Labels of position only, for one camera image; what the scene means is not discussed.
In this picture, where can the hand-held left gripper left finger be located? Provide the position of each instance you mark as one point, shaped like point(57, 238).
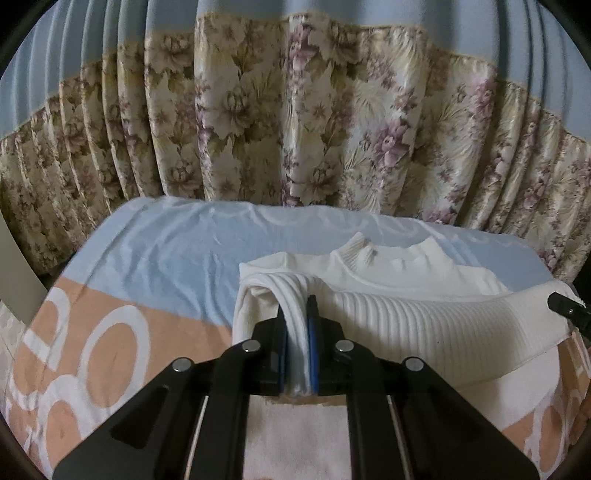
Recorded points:
point(280, 357)

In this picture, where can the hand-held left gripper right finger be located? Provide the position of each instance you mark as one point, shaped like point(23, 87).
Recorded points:
point(313, 350)

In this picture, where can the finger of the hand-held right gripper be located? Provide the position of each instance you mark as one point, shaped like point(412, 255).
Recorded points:
point(565, 304)

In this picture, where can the white knit sweater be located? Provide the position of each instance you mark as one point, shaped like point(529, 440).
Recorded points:
point(406, 314)

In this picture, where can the orange and blue printed blanket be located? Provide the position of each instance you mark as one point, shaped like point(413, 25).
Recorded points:
point(152, 258)

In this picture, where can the floral and blue curtain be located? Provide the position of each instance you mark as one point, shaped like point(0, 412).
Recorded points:
point(295, 115)

